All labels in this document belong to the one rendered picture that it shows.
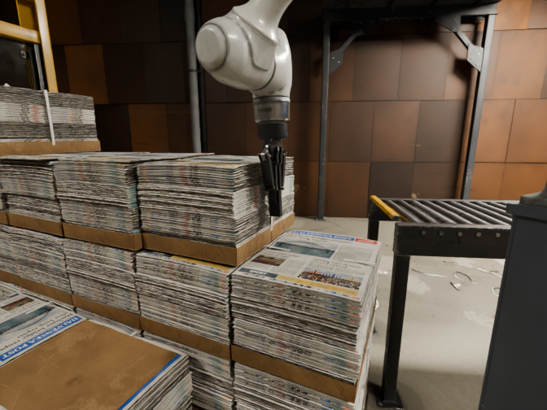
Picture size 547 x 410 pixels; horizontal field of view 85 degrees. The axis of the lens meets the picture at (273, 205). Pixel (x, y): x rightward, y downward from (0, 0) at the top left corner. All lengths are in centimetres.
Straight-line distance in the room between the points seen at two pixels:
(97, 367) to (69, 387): 6
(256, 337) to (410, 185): 402
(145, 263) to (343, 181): 373
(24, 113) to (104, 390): 95
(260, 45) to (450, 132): 419
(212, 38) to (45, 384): 79
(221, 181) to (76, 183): 45
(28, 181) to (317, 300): 93
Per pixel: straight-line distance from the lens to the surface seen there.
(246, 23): 61
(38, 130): 139
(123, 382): 83
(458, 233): 130
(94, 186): 91
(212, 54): 58
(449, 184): 475
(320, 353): 68
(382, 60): 449
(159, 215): 79
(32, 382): 92
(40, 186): 113
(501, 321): 81
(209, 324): 79
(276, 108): 73
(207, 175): 68
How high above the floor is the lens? 112
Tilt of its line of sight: 13 degrees down
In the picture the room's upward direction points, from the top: straight up
